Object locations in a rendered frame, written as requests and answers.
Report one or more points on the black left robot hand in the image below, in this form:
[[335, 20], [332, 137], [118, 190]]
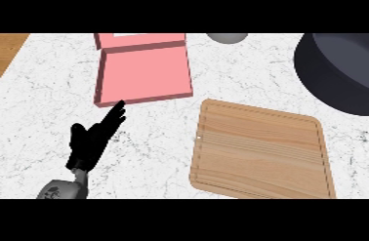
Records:
[[93, 137]]

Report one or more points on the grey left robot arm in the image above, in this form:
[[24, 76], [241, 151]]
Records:
[[66, 188]]

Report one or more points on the wooden cutting board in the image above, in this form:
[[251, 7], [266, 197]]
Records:
[[261, 150]]

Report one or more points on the dark grey pot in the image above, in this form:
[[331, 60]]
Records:
[[337, 69]]

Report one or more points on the pink open box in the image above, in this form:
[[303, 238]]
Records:
[[143, 69]]

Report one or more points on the brown wooden surface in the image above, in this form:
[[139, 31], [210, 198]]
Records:
[[9, 48]]

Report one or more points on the grey round object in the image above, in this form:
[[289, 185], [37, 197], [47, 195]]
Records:
[[227, 37]]

